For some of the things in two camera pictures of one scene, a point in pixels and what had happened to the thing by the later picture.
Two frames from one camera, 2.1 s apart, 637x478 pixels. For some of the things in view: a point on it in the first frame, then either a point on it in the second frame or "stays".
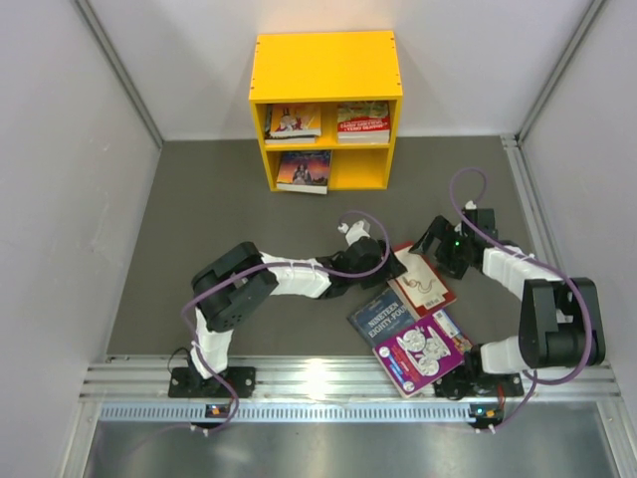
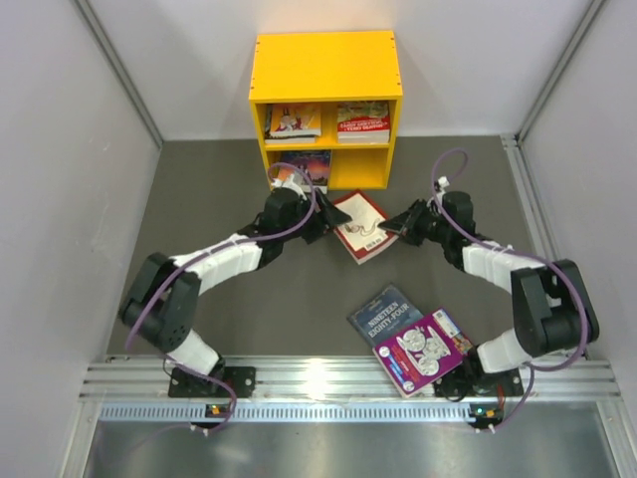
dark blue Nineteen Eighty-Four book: x=380 y=318 stays
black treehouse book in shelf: x=296 y=139 stays
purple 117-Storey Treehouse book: x=424 y=353 stays
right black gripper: x=442 y=229 to x=407 y=223
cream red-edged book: x=424 y=287 to x=361 y=237
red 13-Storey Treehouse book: x=363 y=116 stays
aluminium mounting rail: x=329 y=377 stays
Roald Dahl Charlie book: x=296 y=119 stays
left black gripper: x=390 y=270 to x=328 y=216
